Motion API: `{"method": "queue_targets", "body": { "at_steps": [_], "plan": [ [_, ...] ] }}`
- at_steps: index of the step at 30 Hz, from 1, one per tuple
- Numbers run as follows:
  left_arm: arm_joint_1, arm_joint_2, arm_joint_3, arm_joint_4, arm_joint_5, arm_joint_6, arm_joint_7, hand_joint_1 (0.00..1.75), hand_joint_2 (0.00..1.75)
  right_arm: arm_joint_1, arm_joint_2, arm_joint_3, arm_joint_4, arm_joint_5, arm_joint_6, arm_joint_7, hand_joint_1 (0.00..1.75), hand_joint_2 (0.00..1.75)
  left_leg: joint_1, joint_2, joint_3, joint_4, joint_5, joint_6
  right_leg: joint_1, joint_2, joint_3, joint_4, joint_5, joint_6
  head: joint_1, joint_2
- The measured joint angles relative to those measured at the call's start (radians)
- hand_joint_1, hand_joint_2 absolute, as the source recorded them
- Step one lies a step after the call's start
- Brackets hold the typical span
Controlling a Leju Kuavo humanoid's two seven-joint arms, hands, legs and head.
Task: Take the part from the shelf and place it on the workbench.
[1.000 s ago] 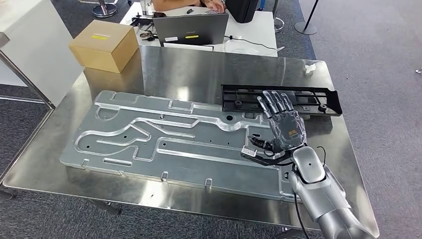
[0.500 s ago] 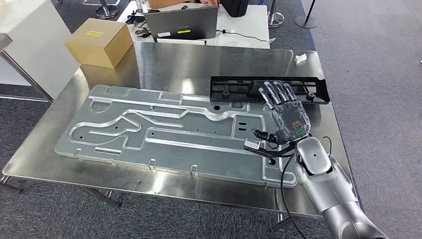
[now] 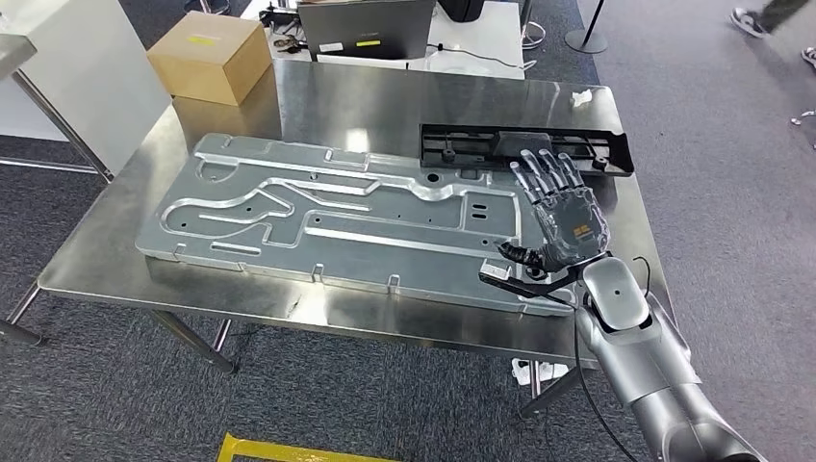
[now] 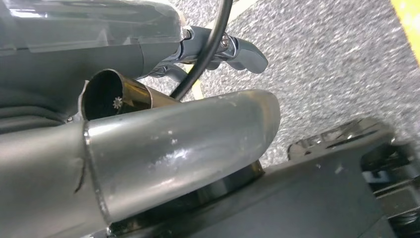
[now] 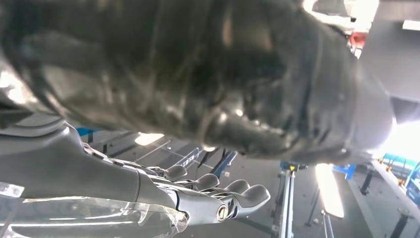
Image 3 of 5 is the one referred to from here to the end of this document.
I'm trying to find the dark grey laptop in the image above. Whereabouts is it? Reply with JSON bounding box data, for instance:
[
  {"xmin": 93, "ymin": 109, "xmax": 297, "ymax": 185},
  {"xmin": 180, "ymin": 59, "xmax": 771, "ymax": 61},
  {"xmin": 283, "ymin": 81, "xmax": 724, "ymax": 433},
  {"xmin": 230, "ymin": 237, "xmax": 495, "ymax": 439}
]
[{"xmin": 296, "ymin": 0, "xmax": 438, "ymax": 62}]

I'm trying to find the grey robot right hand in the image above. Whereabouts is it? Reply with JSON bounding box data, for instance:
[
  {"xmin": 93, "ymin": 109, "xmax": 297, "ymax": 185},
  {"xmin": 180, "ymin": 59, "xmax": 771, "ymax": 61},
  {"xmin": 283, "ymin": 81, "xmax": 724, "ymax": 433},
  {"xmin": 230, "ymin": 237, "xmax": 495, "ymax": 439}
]
[{"xmin": 497, "ymin": 148, "xmax": 611, "ymax": 273}]

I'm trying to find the white desk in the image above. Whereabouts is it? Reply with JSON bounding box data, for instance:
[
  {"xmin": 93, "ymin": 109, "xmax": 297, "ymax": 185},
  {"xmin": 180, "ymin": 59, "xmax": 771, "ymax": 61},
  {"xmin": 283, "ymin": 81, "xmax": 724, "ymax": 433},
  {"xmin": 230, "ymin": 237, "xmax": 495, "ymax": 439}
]
[{"xmin": 241, "ymin": 0, "xmax": 527, "ymax": 81}]

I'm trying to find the chrome stand base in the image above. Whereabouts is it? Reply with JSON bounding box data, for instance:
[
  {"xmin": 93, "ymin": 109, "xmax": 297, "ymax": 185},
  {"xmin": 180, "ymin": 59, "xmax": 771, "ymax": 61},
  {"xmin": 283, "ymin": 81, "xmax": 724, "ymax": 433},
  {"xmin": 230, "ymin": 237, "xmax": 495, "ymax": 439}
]
[{"xmin": 519, "ymin": 0, "xmax": 547, "ymax": 51}]

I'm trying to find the bunch of keys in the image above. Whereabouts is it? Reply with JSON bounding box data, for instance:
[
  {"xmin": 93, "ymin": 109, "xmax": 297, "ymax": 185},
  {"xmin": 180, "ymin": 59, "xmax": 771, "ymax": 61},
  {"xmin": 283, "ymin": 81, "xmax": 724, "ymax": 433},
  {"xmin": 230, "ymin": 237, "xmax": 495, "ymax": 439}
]
[{"xmin": 272, "ymin": 35, "xmax": 309, "ymax": 56}]

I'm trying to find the black camera bracket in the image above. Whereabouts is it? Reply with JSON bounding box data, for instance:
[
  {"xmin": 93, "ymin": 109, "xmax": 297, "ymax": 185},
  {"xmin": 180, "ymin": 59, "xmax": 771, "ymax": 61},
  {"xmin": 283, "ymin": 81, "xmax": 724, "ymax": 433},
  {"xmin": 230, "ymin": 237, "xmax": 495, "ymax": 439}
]
[{"xmin": 481, "ymin": 268, "xmax": 591, "ymax": 301}]

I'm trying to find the stainless steel workbench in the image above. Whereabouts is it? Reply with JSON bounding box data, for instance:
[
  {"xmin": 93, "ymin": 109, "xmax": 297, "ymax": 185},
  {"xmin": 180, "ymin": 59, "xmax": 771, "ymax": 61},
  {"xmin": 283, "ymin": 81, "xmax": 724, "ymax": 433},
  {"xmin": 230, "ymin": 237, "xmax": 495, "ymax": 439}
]
[{"xmin": 0, "ymin": 60, "xmax": 677, "ymax": 419}]

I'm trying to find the thin black desk cable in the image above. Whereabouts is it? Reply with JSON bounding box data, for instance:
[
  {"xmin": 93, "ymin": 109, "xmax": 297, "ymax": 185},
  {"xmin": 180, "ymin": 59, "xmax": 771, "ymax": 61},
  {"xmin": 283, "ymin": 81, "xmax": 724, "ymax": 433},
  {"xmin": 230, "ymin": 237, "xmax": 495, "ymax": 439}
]
[{"xmin": 425, "ymin": 42, "xmax": 538, "ymax": 71}]

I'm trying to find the long black plastic part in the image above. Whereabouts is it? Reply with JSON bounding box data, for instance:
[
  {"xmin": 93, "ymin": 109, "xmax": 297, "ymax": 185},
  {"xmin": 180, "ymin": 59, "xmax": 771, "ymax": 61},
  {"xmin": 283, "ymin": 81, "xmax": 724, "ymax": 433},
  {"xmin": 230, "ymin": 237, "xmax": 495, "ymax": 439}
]
[{"xmin": 419, "ymin": 122, "xmax": 635, "ymax": 178}]

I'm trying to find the black cable bundle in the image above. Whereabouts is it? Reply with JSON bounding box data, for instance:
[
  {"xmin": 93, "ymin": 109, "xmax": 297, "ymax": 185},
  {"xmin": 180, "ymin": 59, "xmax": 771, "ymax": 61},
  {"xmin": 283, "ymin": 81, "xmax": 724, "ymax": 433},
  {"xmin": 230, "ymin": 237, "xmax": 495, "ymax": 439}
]
[{"xmin": 258, "ymin": 0, "xmax": 301, "ymax": 30}]

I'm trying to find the steel side table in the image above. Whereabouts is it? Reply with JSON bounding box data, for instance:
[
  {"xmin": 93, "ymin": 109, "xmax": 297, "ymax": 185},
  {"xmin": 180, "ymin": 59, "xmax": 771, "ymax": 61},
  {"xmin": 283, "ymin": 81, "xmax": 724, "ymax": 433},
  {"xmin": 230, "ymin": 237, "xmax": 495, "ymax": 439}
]
[{"xmin": 0, "ymin": 35, "xmax": 115, "ymax": 184}]

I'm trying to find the white floor object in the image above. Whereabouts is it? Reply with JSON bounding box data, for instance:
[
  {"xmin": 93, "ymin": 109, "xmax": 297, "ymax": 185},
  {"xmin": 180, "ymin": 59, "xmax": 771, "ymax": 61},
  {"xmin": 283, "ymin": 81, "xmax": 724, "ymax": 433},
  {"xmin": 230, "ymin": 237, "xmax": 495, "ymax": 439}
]
[{"xmin": 509, "ymin": 358, "xmax": 570, "ymax": 387}]

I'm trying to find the black stanchion with round base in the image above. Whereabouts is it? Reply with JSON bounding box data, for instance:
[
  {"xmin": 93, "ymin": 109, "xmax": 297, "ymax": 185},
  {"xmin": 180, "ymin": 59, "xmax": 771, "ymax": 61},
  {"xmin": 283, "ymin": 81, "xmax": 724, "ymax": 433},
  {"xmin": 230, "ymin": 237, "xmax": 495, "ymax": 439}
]
[{"xmin": 564, "ymin": 0, "xmax": 610, "ymax": 56}]

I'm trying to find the black bag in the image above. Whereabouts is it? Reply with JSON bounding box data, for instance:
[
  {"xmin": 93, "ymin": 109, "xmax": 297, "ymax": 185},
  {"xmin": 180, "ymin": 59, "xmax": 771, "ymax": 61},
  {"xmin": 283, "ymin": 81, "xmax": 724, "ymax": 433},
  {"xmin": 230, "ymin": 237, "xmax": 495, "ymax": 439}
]
[{"xmin": 436, "ymin": 0, "xmax": 489, "ymax": 23}]

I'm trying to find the person's leg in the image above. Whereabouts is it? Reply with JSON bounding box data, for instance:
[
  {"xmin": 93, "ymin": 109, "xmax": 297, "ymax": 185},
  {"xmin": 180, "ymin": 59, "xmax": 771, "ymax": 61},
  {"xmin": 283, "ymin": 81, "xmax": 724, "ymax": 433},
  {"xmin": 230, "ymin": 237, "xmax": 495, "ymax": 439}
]
[{"xmin": 758, "ymin": 0, "xmax": 812, "ymax": 33}]

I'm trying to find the white paper sheet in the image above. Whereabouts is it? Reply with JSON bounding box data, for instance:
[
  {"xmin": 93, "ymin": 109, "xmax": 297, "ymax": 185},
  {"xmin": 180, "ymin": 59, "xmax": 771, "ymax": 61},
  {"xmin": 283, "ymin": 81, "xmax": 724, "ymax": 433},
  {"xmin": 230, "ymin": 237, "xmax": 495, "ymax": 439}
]
[{"xmin": 317, "ymin": 54, "xmax": 409, "ymax": 71}]

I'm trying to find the aluminium fixture plate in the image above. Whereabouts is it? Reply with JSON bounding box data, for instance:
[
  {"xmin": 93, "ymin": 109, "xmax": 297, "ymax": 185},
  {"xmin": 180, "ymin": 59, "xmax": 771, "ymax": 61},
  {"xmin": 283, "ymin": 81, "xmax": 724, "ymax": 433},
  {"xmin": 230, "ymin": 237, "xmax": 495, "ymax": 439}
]
[{"xmin": 135, "ymin": 132, "xmax": 578, "ymax": 319}]

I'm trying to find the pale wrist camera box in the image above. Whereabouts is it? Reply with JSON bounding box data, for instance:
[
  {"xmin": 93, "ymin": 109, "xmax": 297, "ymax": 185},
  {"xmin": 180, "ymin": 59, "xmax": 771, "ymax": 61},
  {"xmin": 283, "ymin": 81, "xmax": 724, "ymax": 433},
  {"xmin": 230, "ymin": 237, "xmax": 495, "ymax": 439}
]
[{"xmin": 479, "ymin": 258, "xmax": 513, "ymax": 282}]

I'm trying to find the brown cardboard box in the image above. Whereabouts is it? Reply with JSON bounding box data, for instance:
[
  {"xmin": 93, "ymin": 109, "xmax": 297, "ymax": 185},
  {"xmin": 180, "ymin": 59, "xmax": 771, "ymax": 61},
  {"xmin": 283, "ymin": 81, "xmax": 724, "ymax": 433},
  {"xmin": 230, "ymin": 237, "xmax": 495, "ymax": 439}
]
[{"xmin": 146, "ymin": 11, "xmax": 274, "ymax": 108}]

